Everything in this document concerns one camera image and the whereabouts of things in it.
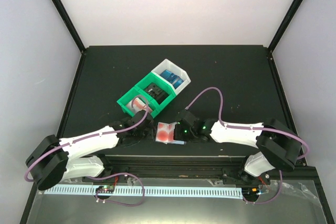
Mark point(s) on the black card holder wallet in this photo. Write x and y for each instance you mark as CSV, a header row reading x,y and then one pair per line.
x,y
168,142

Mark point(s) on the blue card stack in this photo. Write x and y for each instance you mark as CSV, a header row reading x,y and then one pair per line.
x,y
172,78

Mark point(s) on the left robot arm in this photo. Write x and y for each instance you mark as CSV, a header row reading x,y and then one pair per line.
x,y
78,148

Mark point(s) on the black card stack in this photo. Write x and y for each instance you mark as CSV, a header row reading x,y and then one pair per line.
x,y
158,94

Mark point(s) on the green bin with red cards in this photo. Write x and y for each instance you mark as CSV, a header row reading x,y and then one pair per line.
x,y
134,93

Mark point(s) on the controller board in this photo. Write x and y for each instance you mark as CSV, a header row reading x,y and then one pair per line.
x,y
105,189
251,191

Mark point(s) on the left black frame post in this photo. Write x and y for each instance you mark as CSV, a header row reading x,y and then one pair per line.
x,y
69,24

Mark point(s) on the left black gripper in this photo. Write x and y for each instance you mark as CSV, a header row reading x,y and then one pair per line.
x,y
150,135

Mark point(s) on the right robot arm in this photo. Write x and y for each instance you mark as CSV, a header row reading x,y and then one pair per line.
x,y
278,147

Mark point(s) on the right controller board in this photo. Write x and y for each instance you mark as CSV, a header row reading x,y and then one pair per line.
x,y
251,191

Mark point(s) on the blue slotted cable duct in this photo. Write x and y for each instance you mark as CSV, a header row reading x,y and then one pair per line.
x,y
149,191

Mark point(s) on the black frame post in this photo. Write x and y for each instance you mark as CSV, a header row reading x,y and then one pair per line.
x,y
293,8
69,24

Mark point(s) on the right black frame post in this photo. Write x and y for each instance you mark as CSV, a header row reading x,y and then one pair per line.
x,y
293,8

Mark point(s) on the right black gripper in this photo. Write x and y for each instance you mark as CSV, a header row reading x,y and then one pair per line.
x,y
177,135

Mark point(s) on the left controller board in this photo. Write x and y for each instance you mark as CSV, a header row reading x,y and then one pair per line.
x,y
105,189

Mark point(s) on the red white card stack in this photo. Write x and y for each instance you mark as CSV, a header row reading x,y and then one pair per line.
x,y
136,105

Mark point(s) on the green bin with black cards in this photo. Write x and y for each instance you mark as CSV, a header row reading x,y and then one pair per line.
x,y
152,78

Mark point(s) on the white bin with blue cards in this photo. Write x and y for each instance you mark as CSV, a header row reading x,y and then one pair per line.
x,y
168,65

